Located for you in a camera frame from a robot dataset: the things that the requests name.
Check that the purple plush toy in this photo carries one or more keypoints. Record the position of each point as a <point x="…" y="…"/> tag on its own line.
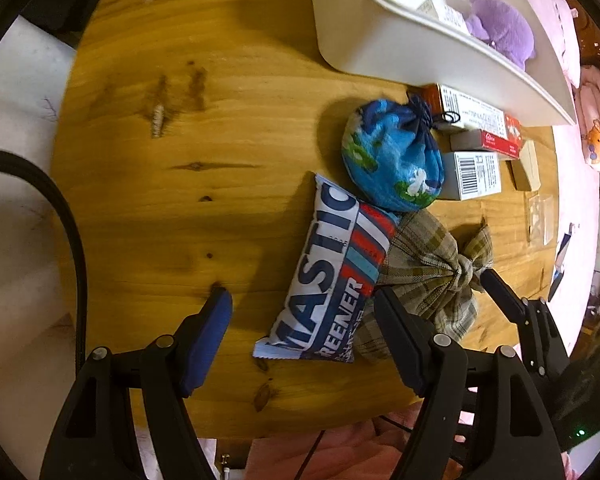
<point x="500" y="27"/>

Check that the pink pillow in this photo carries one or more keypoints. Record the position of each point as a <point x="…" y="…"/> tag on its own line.
<point x="565" y="35"/>

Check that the pink bed sheet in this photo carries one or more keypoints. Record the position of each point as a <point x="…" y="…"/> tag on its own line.
<point x="575" y="200"/>

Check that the white labelled paper box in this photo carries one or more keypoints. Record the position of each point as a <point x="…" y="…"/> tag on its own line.
<point x="452" y="15"/>

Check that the long white and red box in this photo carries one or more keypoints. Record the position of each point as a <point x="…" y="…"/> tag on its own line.
<point x="475" y="110"/>

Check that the brown wooden headboard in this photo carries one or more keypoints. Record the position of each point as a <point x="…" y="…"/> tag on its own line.
<point x="592" y="40"/>

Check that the clear plastic bag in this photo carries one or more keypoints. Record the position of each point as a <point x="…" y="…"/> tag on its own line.
<point x="539" y="220"/>

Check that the small cardboard box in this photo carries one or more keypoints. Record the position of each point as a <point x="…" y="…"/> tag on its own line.
<point x="527" y="170"/>

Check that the short red and white box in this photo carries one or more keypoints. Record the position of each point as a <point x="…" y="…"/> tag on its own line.
<point x="495" y="144"/>

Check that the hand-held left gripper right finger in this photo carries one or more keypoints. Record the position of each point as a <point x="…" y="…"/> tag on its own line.
<point x="402" y="345"/>

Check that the white plastic bin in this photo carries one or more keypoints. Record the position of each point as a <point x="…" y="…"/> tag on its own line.
<point x="380" y="35"/>

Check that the plaid cloth pouch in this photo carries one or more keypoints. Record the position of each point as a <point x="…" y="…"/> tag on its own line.
<point x="425" y="265"/>

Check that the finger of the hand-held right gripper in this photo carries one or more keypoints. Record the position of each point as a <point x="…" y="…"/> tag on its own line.
<point x="502" y="290"/>

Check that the pink bear print blanket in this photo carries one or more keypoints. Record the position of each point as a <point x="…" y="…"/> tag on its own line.
<point x="597" y="135"/>

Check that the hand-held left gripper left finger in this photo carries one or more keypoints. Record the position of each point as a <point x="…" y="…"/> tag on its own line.
<point x="207" y="342"/>

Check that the white and blue snack packet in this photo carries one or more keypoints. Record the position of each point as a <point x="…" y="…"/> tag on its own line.
<point x="325" y="280"/>

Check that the white barcode box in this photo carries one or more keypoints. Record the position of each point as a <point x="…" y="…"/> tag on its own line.
<point x="472" y="175"/>

